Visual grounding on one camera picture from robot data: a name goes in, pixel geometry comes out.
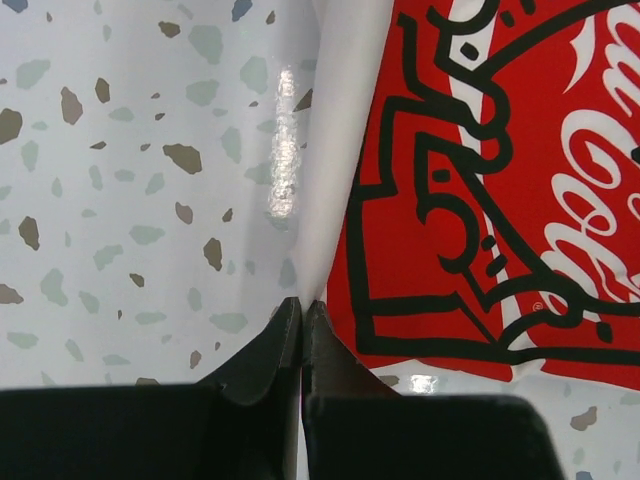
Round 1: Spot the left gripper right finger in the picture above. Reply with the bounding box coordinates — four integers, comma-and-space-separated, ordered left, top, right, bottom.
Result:
302, 301, 563, 479

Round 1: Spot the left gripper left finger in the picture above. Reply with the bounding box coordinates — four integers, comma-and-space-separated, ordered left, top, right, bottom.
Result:
1, 298, 301, 479

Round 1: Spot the white t shirt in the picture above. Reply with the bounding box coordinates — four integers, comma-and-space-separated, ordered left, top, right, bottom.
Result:
296, 1, 639, 390

